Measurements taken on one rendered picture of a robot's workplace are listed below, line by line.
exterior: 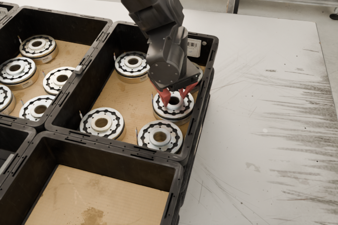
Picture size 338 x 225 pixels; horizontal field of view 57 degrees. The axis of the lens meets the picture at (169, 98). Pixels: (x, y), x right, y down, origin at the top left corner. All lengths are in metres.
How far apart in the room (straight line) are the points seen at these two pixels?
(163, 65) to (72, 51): 0.49
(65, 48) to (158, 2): 0.51
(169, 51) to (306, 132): 0.55
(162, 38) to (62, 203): 0.38
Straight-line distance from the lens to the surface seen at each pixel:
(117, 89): 0.85
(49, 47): 0.99
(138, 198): 0.67
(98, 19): 0.94
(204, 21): 1.33
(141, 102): 0.81
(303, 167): 0.92
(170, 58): 0.56
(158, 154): 0.60
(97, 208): 0.67
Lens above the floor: 1.44
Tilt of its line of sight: 48 degrees down
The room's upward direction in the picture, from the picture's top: straight up
